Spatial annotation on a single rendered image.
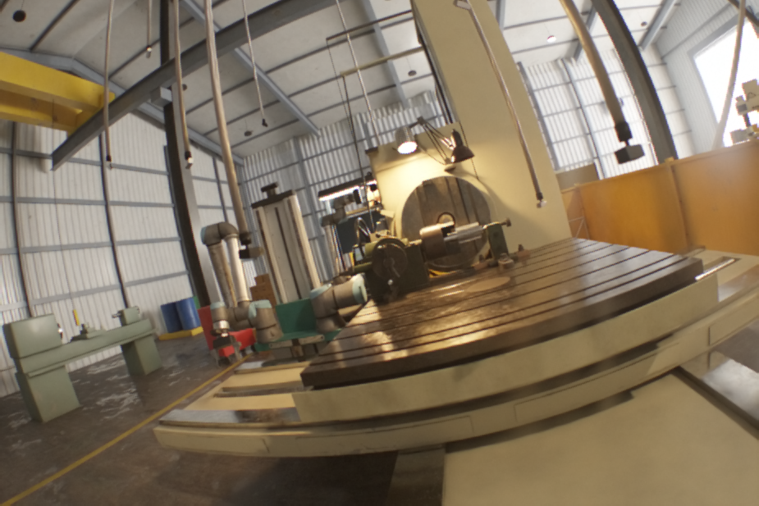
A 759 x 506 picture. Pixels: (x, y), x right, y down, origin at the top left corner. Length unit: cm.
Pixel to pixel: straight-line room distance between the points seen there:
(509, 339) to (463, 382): 16
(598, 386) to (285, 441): 110
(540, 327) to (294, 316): 183
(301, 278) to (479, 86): 178
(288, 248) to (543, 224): 172
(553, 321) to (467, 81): 186
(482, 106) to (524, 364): 183
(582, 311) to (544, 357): 15
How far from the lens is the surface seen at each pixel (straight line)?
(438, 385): 94
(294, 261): 247
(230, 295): 242
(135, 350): 708
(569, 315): 96
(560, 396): 122
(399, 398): 97
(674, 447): 112
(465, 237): 195
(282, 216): 249
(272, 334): 243
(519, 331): 94
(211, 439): 164
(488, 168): 234
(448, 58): 255
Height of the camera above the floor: 132
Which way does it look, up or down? 2 degrees up
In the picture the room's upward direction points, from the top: 16 degrees counter-clockwise
